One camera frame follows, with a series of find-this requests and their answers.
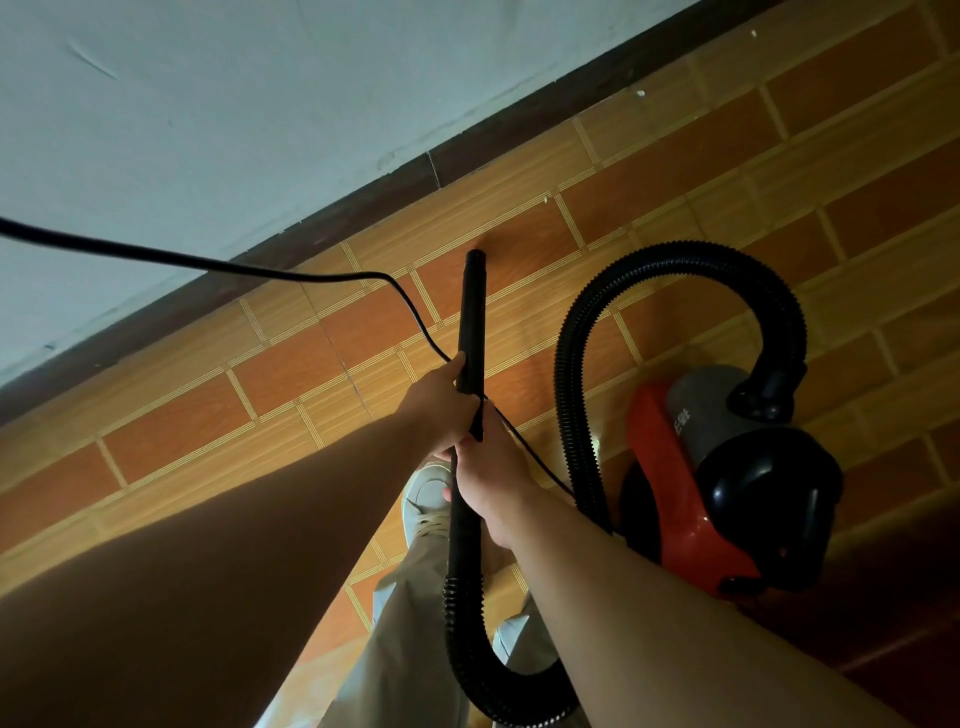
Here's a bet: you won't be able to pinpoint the person's right hand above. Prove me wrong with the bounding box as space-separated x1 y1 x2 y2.
435 400 541 549

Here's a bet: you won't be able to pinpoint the black vacuum wand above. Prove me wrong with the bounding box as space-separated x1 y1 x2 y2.
444 249 489 583

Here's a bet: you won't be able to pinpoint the beige trousers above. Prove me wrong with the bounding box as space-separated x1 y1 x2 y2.
318 525 594 728

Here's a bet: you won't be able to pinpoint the person's left hand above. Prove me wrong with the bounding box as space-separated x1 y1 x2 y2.
393 351 485 459

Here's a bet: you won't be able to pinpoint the red and black vacuum cleaner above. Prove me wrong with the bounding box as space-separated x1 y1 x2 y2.
618 363 846 601

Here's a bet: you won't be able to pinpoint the dark brown baseboard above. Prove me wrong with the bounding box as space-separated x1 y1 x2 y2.
0 0 785 429

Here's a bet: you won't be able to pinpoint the white sneaker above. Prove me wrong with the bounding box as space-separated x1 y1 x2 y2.
491 611 561 676
401 461 456 541

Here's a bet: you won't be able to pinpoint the person's left forearm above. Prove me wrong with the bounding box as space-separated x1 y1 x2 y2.
0 408 433 728

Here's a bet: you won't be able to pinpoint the black power cord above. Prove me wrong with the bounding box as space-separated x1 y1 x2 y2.
0 216 579 501

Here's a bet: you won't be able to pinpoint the black corrugated vacuum hose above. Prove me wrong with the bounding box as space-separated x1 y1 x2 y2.
442 240 811 728

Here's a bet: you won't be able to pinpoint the person's right forearm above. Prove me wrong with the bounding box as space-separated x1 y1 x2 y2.
487 487 913 728

